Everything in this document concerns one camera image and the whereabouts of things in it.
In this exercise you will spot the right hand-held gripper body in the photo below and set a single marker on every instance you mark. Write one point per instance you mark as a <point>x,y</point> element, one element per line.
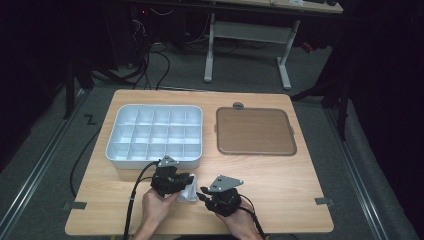
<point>223,200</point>

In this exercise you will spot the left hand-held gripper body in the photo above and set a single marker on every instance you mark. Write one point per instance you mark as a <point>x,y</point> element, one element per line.
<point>166,181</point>

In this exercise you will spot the white sock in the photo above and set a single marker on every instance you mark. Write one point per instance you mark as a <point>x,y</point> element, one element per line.
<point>190,195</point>

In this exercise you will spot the white divided storage box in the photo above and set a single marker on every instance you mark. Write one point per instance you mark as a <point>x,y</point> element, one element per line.
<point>156,133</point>

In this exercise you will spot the person's left hand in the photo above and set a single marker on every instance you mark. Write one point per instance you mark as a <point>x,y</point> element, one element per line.
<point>155,208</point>

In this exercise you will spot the person's right hand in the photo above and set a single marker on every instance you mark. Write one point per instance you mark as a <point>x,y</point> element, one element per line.
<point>241,223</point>

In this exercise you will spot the brown flat tray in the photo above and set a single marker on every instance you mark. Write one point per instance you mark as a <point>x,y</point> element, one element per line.
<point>255,131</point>

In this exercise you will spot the grey round table grommet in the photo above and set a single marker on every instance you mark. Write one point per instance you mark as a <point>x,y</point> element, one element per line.
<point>238,105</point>

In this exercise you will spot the grey tape piece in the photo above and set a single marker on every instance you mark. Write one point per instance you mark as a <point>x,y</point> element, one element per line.
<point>325,201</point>
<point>75,206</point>

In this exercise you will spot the black stand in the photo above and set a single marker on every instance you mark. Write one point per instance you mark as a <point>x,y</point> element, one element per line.
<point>340,100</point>
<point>70,90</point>

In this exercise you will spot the dark equipment rack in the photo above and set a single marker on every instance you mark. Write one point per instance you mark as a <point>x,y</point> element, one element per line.
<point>128,33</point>

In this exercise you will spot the white-framed wooden desk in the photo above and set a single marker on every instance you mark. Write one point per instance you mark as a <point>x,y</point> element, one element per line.
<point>250,31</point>

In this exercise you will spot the red small object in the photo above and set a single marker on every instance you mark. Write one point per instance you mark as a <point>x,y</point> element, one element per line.
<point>307,47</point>

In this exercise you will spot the metal floor rail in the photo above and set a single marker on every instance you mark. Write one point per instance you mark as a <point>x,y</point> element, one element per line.
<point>36,170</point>
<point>358,173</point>

